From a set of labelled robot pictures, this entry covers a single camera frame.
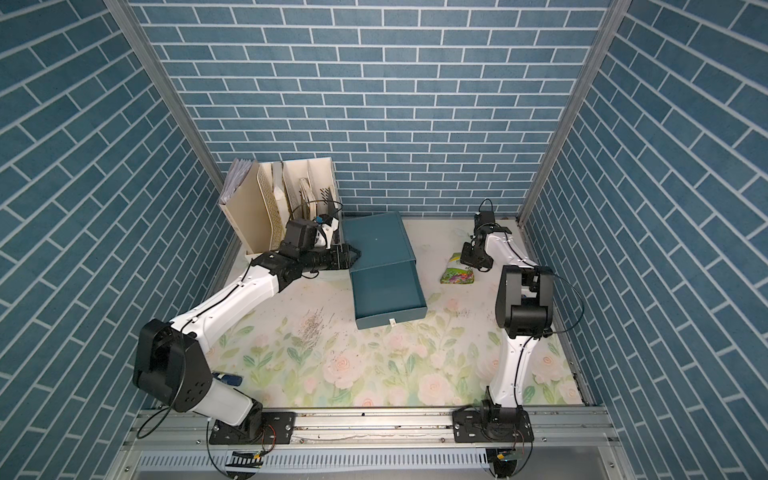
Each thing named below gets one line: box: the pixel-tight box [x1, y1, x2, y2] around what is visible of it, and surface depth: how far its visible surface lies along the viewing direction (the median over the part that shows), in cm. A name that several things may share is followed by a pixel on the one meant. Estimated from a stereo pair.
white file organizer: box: [219, 157, 342, 256], surface depth 103 cm
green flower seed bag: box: [440, 252, 475, 284], surface depth 101 cm
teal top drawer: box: [349, 258, 428, 330], surface depth 82 cm
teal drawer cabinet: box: [341, 211, 423, 294], surface depth 87 cm
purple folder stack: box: [219, 158, 253, 205], surface depth 93 cm
